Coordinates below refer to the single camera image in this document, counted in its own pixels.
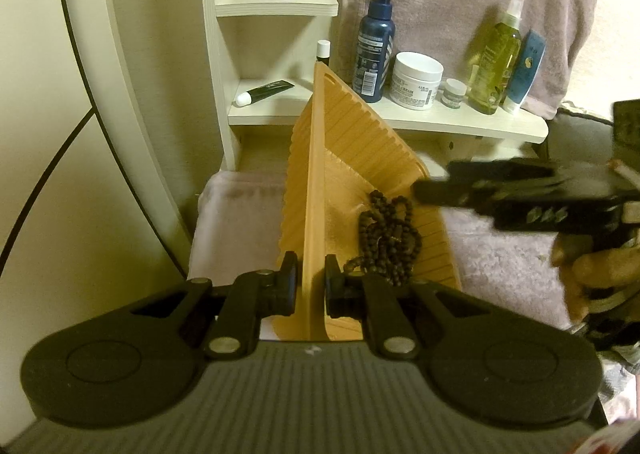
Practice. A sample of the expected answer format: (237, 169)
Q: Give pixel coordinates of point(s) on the olive green spray bottle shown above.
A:
(492, 58)

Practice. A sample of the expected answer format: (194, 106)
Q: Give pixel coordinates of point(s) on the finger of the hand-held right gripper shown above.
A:
(505, 171)
(455, 194)

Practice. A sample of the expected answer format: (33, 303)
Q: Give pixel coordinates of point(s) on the blue and white tube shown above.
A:
(525, 68)

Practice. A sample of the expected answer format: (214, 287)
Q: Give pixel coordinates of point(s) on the large white cream jar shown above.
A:
(415, 81)

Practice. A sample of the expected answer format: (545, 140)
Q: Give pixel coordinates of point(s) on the black stick with white cap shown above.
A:
(323, 53)

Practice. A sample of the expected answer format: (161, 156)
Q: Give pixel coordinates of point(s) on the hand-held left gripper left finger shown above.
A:
(287, 284)

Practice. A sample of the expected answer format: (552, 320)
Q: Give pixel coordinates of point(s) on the small white jar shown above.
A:
(454, 93)

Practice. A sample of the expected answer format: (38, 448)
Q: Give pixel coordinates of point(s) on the cream curved frame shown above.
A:
(115, 58)

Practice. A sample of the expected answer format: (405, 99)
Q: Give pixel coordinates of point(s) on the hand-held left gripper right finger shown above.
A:
(334, 284)

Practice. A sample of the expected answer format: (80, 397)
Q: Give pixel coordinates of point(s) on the dark blue spray bottle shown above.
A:
(372, 53)

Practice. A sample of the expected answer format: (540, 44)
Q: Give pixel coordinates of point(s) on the orange ribbed plastic tray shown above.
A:
(345, 158)

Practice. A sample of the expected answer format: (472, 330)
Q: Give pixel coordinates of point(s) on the black tube with white cap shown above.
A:
(265, 92)

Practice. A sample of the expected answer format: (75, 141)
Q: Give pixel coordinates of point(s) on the cream wooden shelf unit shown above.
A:
(280, 3)

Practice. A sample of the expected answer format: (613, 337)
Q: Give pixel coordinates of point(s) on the person's right hand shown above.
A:
(600, 266)

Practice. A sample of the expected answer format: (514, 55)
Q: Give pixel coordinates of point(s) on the green cushion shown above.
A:
(580, 138)

